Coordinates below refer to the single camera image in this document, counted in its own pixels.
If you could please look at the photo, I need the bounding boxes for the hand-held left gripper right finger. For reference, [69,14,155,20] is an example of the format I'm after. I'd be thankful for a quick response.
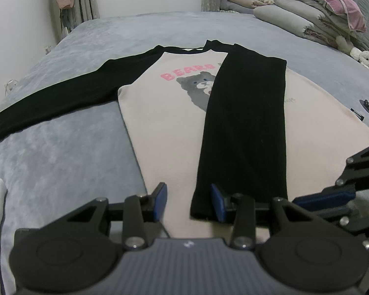
[212,184,315,249]

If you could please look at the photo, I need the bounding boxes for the grey folded quilt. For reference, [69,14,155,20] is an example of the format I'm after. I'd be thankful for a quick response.
[254,0,357,48]

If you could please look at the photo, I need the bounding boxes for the grey bed blanket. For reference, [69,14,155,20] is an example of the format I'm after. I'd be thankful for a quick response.
[0,11,369,295]

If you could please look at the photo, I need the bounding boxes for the white plush toy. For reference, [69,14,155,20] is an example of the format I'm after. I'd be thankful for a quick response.
[335,35,369,68]

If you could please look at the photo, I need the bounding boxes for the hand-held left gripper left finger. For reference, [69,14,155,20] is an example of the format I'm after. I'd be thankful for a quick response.
[66,182,168,249]

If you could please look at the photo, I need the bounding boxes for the cream black-sleeved bear shirt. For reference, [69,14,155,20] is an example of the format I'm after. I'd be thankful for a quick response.
[0,39,369,243]

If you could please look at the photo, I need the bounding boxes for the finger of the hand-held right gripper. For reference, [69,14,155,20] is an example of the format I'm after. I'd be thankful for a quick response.
[324,207,369,263]
[293,140,369,212]

